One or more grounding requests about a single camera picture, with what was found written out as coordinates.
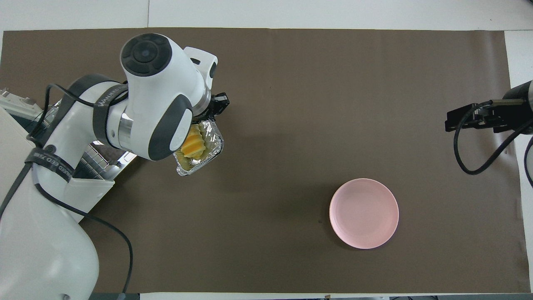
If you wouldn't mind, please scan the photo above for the aluminium foil tray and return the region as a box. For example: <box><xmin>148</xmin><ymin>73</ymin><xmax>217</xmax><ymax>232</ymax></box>
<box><xmin>173</xmin><ymin>119</ymin><xmax>224</xmax><ymax>177</ymax></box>

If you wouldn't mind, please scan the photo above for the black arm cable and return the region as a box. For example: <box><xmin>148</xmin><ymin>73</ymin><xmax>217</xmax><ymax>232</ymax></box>
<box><xmin>453</xmin><ymin>100</ymin><xmax>533</xmax><ymax>188</ymax></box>
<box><xmin>0</xmin><ymin>83</ymin><xmax>134</xmax><ymax>300</ymax></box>

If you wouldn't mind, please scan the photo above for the brown table mat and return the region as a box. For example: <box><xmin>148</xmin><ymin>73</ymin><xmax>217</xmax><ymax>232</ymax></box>
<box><xmin>0</xmin><ymin>27</ymin><xmax>531</xmax><ymax>293</ymax></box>

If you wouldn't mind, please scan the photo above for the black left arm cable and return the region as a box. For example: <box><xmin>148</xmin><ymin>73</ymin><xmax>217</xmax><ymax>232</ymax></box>
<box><xmin>0</xmin><ymin>83</ymin><xmax>134</xmax><ymax>300</ymax></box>

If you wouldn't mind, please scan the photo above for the golden ridged bread loaf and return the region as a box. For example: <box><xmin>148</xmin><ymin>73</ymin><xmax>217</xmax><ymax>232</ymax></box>
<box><xmin>180</xmin><ymin>124</ymin><xmax>207</xmax><ymax>159</ymax></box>

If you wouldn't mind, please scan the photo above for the glass oven door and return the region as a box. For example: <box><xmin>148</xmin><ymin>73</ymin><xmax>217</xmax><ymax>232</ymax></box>
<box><xmin>112</xmin><ymin>151</ymin><xmax>138</xmax><ymax>172</ymax></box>

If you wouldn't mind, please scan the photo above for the pink round plate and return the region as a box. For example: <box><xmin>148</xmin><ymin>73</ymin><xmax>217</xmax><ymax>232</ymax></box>
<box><xmin>329</xmin><ymin>178</ymin><xmax>399</xmax><ymax>250</ymax></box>

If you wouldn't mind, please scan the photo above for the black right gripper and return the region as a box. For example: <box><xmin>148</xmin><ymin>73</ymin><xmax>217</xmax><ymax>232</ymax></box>
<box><xmin>445</xmin><ymin>80</ymin><xmax>533</xmax><ymax>135</ymax></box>

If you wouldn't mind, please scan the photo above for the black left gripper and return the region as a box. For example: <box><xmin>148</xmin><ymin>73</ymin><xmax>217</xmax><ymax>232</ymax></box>
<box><xmin>194</xmin><ymin>92</ymin><xmax>230</xmax><ymax>122</ymax></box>

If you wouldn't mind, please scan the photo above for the cream toaster oven body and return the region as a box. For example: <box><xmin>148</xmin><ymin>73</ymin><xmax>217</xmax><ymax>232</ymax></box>
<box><xmin>0</xmin><ymin>87</ymin><xmax>115</xmax><ymax>223</ymax></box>

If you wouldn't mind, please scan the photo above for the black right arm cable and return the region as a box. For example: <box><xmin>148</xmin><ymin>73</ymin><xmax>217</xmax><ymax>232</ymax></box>
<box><xmin>453</xmin><ymin>100</ymin><xmax>533</xmax><ymax>188</ymax></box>

